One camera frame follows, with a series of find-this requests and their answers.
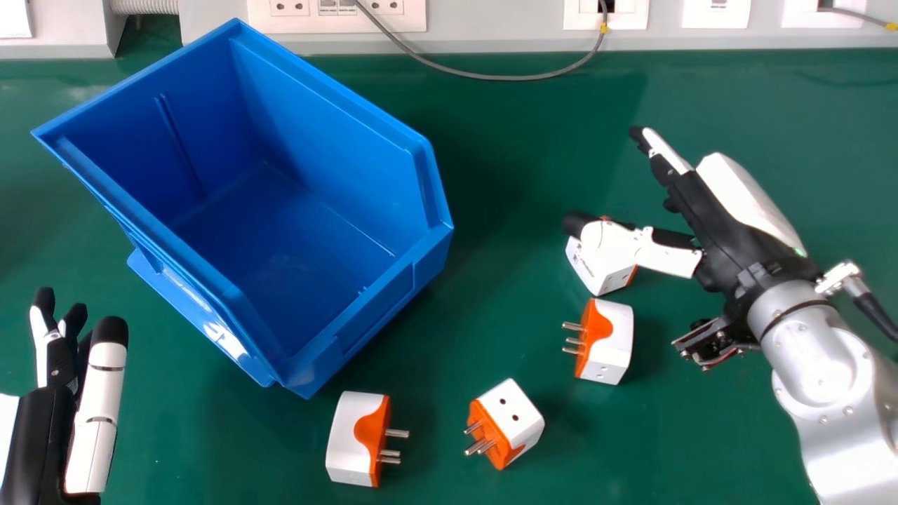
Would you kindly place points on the white wall socket plate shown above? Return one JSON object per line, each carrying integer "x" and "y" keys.
{"x": 715, "y": 12}
{"x": 15, "y": 17}
{"x": 607, "y": 12}
{"x": 824, "y": 12}

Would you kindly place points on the white socket strip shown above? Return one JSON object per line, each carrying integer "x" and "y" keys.
{"x": 337, "y": 14}

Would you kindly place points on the blue plastic bin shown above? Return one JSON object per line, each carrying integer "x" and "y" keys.
{"x": 259, "y": 210}

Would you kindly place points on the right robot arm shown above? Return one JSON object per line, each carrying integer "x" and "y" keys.
{"x": 828, "y": 379}

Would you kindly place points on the white-and-orange plug adapter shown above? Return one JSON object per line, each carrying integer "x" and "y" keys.
{"x": 505, "y": 423}
{"x": 602, "y": 340}
{"x": 361, "y": 438}
{"x": 600, "y": 263}

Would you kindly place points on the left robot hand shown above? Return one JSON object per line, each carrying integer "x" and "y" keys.
{"x": 95, "y": 414}

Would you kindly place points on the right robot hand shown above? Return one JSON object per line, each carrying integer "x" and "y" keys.
{"x": 729, "y": 224}

